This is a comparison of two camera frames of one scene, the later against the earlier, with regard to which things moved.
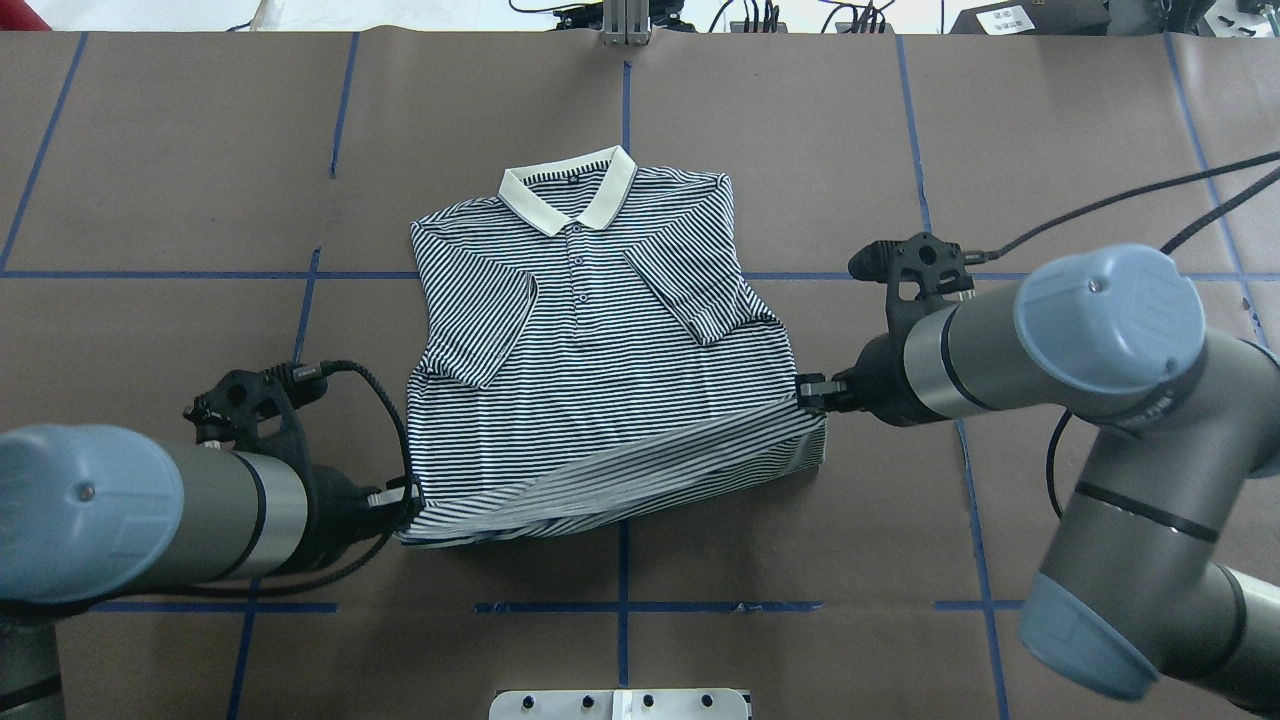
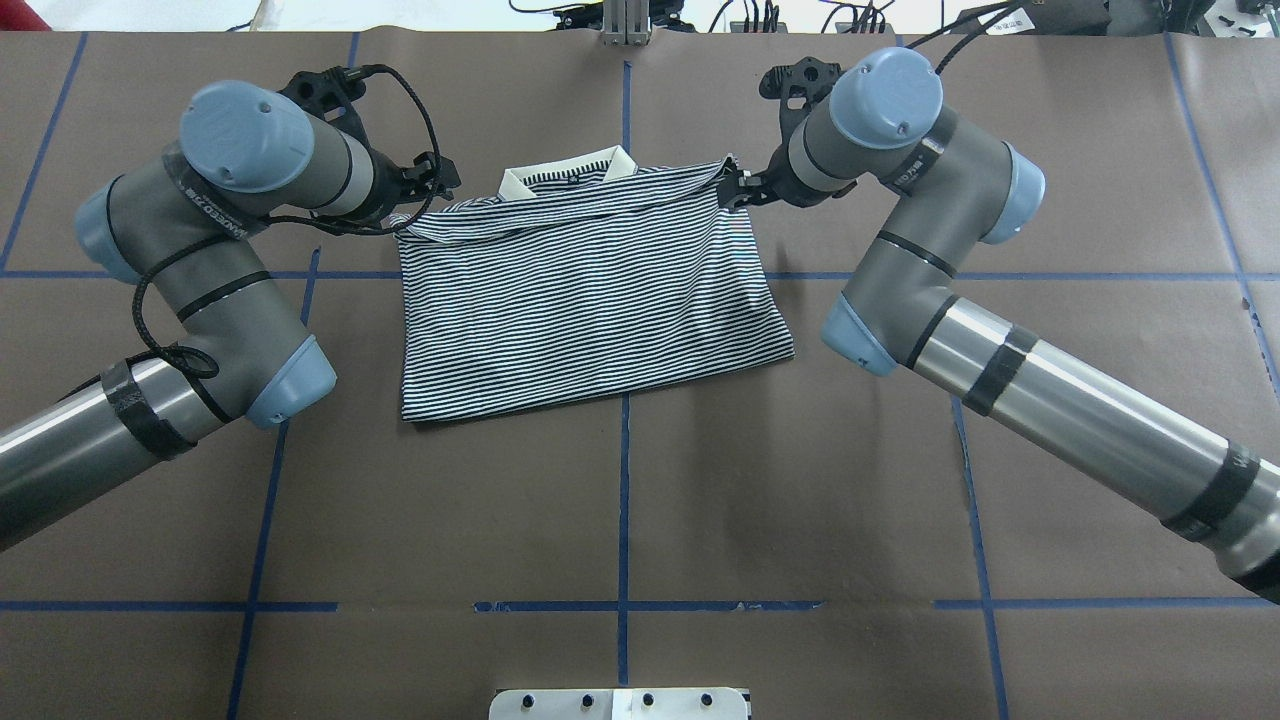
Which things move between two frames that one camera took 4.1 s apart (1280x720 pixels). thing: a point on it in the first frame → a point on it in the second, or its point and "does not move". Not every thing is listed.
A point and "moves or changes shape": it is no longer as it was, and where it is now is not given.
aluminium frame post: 626,23 does not move
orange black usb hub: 758,27 does not move
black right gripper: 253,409 → 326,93
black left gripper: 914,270 → 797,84
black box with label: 1035,17 does not move
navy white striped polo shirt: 591,343 moves or changes shape
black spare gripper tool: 663,14 does not move
